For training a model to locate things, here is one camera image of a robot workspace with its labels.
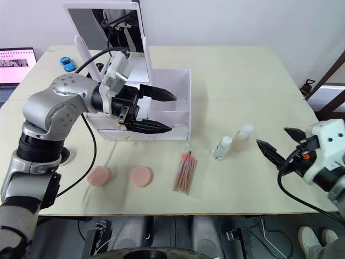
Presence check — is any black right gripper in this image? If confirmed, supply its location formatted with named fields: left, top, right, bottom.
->
left=256, top=127, right=320, bottom=178

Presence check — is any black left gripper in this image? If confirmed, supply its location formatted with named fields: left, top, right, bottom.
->
left=112, top=84, right=177, bottom=134

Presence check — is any white makeup organizer with mirror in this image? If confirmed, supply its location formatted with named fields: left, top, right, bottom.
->
left=62, top=0, right=192, bottom=142

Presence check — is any pink round makeup sponge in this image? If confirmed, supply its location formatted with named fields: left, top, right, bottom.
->
left=86, top=165, right=111, bottom=187
left=129, top=166, right=154, bottom=189

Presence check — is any brush set in clear pouch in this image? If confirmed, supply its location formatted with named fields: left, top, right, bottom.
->
left=171, top=142, right=211, bottom=200

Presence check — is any beige foundation bottle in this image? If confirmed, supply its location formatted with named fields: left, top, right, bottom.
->
left=232, top=124, right=254, bottom=152

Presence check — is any small clear bottle white cap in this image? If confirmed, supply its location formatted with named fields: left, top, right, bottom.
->
left=213, top=135, right=233, bottom=161

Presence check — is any blue toy car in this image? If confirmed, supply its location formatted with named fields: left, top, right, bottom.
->
left=60, top=56, right=76, bottom=72

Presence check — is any white sneaker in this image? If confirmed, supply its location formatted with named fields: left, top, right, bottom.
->
left=321, top=229, right=339, bottom=246
left=298, top=226, right=324, bottom=256

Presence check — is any grey rounded robot foot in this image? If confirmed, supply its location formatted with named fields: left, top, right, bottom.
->
left=191, top=216, right=220, bottom=251
left=114, top=217, right=147, bottom=251

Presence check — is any laptop with pink screen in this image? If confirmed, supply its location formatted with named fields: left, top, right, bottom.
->
left=0, top=47, right=38, bottom=85

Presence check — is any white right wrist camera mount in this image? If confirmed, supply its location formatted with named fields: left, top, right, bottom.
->
left=302, top=119, right=345, bottom=185

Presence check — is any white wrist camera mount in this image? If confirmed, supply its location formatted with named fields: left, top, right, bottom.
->
left=99, top=51, right=134, bottom=115
left=302, top=119, right=345, bottom=185

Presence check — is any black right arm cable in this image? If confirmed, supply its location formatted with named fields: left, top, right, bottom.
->
left=277, top=147, right=345, bottom=221

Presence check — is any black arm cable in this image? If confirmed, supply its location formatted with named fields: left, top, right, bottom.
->
left=277, top=147, right=345, bottom=221
left=56, top=47, right=131, bottom=197

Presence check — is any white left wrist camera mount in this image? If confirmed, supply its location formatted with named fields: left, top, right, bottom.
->
left=99, top=51, right=134, bottom=115

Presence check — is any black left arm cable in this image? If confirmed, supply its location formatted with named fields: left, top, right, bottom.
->
left=56, top=47, right=131, bottom=197

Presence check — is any dark wooden frame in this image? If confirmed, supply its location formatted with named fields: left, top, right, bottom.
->
left=306, top=51, right=345, bottom=121

